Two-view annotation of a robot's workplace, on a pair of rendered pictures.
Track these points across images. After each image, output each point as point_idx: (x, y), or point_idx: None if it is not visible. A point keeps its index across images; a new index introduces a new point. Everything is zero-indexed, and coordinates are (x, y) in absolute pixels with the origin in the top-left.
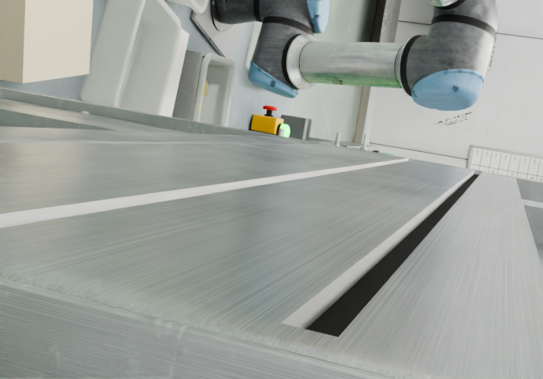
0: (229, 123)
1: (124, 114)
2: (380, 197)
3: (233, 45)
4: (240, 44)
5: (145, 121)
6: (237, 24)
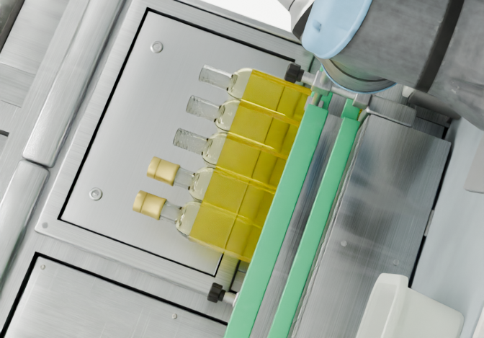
0: (417, 287)
1: None
2: None
3: (469, 184)
4: (464, 254)
5: None
6: (482, 166)
